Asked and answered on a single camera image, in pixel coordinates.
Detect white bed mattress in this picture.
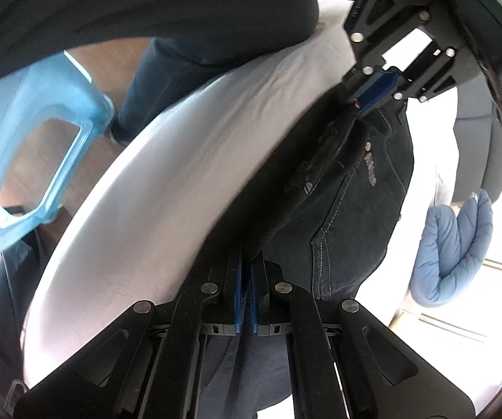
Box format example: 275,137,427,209
21,0,458,419

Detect black denim pants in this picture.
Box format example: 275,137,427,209
197,86,414,418

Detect dark grey headboard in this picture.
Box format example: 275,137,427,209
453,79,502,203

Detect person dark clothed leg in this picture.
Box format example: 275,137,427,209
0,0,318,145

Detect blue rolled duvet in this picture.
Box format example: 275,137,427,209
409,189,493,307

